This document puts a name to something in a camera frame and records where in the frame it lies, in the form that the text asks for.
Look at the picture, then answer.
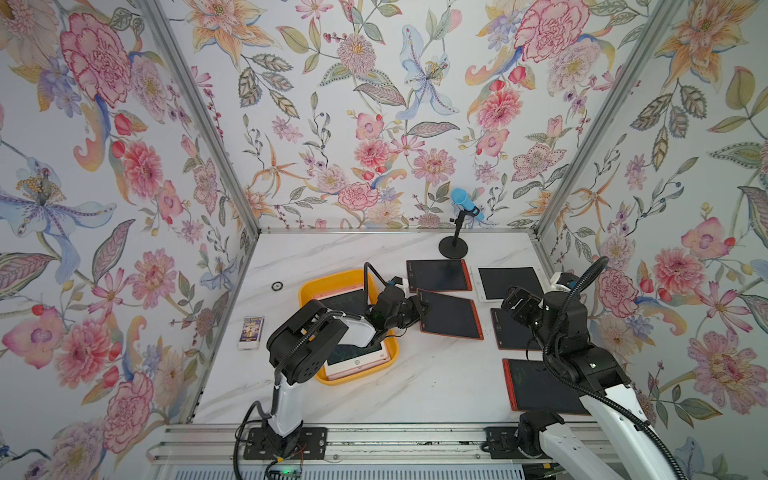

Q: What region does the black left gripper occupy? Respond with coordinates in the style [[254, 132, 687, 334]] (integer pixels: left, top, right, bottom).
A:
[[383, 296, 434, 332]]

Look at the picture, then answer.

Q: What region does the red writing tablet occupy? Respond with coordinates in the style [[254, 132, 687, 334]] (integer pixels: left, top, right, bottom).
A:
[[418, 290, 484, 340], [502, 359, 588, 416], [406, 259, 472, 293], [490, 308, 541, 351]]

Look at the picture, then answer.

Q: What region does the white writing tablet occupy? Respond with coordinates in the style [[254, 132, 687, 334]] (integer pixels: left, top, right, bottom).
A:
[[472, 267, 543, 302]]

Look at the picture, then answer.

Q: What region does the pink writing tablet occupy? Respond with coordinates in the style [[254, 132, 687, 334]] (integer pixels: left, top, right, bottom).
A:
[[318, 286, 391, 381]]

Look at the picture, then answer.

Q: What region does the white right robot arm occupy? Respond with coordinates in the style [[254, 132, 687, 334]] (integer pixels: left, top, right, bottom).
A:
[[501, 287, 687, 479]]

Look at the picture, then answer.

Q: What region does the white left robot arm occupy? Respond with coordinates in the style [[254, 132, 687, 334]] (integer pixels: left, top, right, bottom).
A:
[[265, 285, 428, 440]]

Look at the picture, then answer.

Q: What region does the yellow plastic storage box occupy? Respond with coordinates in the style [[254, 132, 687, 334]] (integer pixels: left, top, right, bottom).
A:
[[298, 268, 400, 386]]

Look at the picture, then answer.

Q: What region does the small card box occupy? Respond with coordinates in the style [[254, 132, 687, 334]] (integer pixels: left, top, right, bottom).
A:
[[237, 316, 264, 350]]

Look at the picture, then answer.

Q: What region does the black microphone stand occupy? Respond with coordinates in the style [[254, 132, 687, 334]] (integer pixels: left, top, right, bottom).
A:
[[438, 209, 468, 259]]

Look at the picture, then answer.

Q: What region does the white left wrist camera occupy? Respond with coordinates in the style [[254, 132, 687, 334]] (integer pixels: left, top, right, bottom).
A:
[[386, 276, 409, 288]]

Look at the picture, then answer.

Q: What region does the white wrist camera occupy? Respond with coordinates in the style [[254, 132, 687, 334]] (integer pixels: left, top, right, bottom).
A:
[[386, 276, 409, 288], [548, 272, 580, 292]]

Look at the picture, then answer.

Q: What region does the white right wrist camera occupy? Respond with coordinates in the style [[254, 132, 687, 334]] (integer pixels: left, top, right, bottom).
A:
[[548, 272, 580, 292]]

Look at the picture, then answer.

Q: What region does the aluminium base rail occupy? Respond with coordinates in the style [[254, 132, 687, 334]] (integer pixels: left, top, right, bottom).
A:
[[146, 422, 625, 480]]

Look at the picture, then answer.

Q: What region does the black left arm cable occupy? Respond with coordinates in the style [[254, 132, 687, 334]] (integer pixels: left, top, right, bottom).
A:
[[232, 262, 397, 480]]

